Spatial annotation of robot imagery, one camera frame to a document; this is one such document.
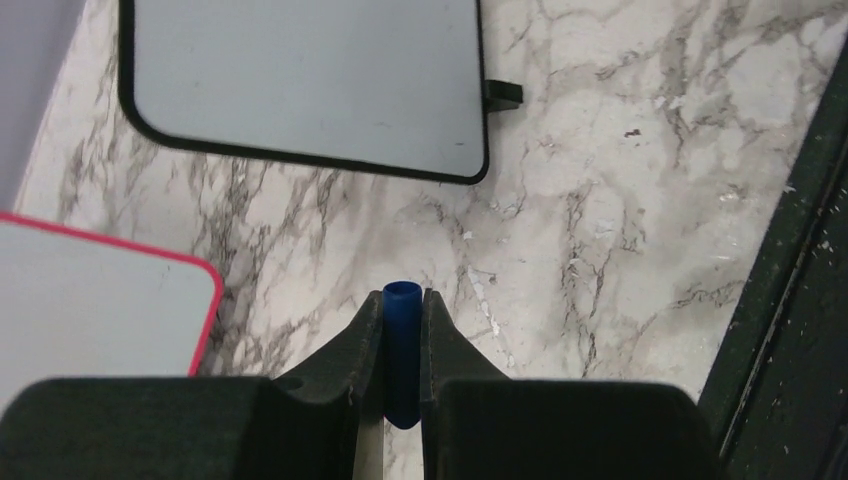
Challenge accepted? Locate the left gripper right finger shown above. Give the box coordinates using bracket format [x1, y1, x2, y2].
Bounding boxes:
[420, 290, 727, 479]

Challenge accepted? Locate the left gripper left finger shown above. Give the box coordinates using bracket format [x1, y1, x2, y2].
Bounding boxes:
[1, 292, 383, 479]

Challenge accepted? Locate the blue marker cap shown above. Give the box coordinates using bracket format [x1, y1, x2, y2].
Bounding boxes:
[382, 281, 423, 430]

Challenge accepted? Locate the black framed whiteboard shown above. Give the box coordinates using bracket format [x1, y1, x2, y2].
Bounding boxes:
[118, 0, 523, 185]

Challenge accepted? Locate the pink framed whiteboard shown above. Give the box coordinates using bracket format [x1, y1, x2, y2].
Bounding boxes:
[1, 212, 223, 409]

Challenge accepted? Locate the black metal base rail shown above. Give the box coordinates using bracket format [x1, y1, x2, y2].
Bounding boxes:
[698, 55, 847, 479]

